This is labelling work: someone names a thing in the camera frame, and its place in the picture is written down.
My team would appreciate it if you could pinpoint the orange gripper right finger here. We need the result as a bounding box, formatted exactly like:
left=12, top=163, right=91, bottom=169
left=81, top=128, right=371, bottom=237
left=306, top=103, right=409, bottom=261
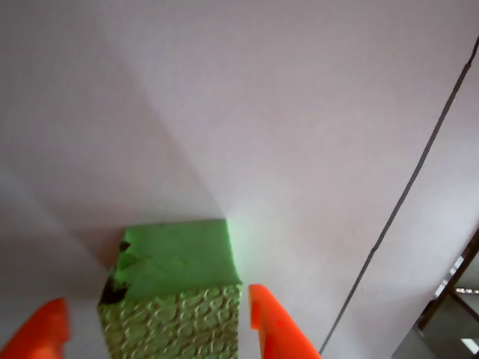
left=248, top=283, right=323, bottom=359

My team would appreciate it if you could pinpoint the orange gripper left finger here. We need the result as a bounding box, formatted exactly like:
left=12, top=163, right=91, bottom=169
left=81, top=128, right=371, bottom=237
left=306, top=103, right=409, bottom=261
left=0, top=297, right=73, bottom=359

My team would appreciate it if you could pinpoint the green textured foam cube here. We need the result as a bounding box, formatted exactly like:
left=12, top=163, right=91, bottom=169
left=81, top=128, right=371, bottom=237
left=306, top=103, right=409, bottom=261
left=97, top=218, right=245, bottom=359

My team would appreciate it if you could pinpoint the brown wooden furniture frame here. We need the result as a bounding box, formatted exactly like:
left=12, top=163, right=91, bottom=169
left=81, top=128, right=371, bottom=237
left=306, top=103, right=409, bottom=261
left=416, top=227, right=479, bottom=336

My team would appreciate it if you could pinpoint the white paper sheet drawn frame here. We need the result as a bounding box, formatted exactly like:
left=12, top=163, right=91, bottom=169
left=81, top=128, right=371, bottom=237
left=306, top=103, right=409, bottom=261
left=0, top=0, right=479, bottom=359

